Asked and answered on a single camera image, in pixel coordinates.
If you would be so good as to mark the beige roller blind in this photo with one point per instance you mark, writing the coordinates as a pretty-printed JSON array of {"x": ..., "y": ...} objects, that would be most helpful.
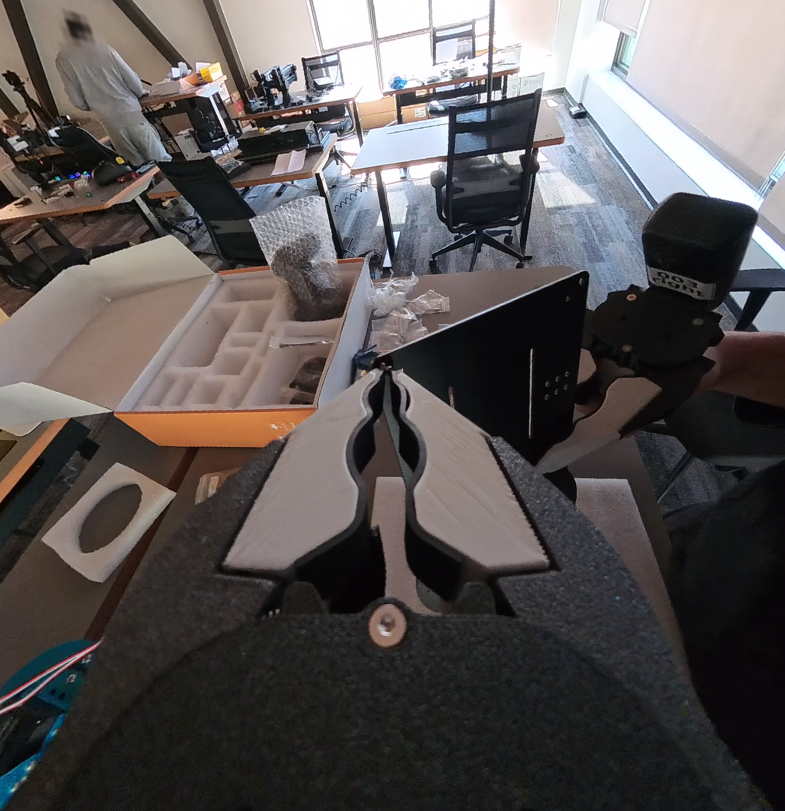
[{"x": 716, "y": 76}]

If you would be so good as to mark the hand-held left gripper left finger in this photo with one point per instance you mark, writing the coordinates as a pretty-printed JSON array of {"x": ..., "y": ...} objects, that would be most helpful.
[{"x": 297, "y": 500}]

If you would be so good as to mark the black mesh office chair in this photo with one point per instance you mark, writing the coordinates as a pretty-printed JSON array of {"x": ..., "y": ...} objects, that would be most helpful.
[{"x": 487, "y": 146}]

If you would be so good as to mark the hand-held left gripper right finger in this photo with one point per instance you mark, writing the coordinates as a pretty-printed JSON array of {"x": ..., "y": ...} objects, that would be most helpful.
[{"x": 481, "y": 500}]

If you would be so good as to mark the bubble wrapped part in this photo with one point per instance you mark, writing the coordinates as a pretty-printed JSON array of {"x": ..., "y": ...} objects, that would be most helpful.
[{"x": 297, "y": 253}]

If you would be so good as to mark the white foam sheet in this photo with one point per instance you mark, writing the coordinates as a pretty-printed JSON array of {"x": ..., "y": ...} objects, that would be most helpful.
[{"x": 608, "y": 507}]

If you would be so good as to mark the person's right forearm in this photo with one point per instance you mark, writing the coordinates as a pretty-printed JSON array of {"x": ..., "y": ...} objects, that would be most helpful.
[{"x": 754, "y": 367}]

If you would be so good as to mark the small bag labelled M2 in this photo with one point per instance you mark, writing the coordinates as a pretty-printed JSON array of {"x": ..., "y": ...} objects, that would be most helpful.
[{"x": 399, "y": 304}]

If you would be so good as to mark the person's black clothing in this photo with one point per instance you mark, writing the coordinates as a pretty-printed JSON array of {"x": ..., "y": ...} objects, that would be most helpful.
[{"x": 741, "y": 633}]

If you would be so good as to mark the white foam insert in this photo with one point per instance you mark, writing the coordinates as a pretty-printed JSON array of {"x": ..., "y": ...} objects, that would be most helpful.
[{"x": 69, "y": 545}]

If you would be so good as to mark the silver foil bag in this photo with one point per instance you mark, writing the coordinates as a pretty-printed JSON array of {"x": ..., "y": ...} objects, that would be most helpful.
[{"x": 365, "y": 358}]

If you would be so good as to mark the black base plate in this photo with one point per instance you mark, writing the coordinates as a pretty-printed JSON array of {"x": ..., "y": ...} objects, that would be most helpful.
[{"x": 494, "y": 380}]

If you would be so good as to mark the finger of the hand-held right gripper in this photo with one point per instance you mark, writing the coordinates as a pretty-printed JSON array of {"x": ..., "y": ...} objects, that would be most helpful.
[{"x": 614, "y": 412}]

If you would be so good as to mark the grey table orange edge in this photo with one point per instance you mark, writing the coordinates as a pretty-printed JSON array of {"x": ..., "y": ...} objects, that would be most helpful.
[{"x": 405, "y": 146}]

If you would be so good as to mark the large window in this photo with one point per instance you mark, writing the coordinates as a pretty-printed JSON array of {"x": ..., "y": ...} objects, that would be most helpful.
[{"x": 399, "y": 31}]

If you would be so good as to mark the orange and white cardboard box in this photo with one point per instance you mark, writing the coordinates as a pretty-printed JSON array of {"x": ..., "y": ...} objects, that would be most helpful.
[{"x": 196, "y": 424}]

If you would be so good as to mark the blue toy robot arm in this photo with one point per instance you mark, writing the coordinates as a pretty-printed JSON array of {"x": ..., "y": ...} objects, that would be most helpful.
[{"x": 44, "y": 684}]

